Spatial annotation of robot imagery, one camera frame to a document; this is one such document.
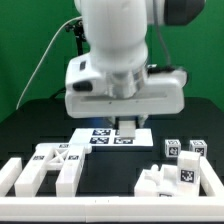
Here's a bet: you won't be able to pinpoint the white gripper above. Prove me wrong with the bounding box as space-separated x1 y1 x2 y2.
64 54 188 130

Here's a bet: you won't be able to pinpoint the white chair seat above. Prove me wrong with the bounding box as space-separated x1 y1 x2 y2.
133 163 202 198

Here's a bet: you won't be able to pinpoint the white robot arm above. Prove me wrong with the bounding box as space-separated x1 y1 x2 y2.
65 0 206 125

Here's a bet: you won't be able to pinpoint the white tagged cube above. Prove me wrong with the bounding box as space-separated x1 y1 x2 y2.
189 140 207 157
165 139 181 158

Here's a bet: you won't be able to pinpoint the white U-shaped fence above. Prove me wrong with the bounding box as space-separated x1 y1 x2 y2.
0 159 224 223

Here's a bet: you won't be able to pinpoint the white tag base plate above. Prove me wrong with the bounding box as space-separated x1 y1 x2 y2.
69 128 153 147

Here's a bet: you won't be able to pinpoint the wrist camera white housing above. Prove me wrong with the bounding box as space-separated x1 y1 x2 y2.
65 54 106 96

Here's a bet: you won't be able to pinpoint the white chair back frame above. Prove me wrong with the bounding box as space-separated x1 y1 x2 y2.
14 143 92 197

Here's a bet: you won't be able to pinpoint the black cables at base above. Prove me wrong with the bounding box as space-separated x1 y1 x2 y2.
48 87 67 99

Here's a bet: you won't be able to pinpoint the black camera stand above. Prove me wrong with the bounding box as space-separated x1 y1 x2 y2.
65 19 86 56

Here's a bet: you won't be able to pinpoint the white camera cable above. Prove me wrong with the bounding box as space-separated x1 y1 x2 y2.
15 14 84 110

